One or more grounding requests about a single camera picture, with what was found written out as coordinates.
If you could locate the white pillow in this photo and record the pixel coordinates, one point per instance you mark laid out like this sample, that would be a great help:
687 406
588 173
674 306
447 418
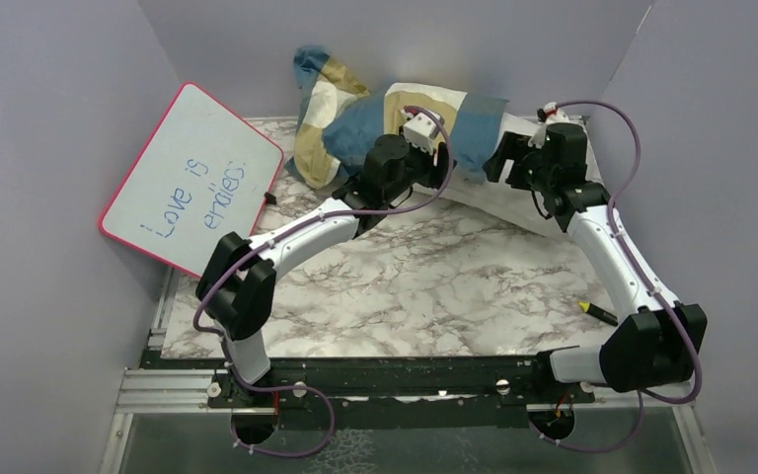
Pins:
500 200

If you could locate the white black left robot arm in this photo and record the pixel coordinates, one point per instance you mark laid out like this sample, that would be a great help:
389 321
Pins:
236 289

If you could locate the blue beige checked pillowcase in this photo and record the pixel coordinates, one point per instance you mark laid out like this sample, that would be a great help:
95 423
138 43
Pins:
340 118

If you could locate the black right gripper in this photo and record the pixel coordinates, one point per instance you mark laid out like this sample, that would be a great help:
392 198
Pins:
510 148

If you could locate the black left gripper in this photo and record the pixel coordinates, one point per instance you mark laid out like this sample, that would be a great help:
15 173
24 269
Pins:
432 173

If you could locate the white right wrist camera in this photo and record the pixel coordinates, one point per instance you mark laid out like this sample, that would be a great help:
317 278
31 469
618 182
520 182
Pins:
547 115

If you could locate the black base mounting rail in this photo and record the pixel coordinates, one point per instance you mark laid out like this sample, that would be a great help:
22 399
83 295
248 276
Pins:
376 393

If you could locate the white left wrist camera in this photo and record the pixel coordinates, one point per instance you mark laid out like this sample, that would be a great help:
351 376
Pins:
420 130

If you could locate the pink framed whiteboard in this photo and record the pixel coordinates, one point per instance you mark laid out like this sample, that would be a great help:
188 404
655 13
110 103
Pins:
204 172

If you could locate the aluminium frame rail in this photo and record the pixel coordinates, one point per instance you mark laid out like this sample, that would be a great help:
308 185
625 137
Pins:
156 429

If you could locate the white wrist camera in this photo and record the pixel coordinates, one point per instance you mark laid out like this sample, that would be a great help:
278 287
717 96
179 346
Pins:
420 130
547 115

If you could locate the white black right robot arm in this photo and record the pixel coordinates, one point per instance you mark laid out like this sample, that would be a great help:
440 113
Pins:
658 337

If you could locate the black yellow marker pen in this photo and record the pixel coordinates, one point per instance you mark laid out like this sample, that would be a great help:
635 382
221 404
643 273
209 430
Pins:
598 313

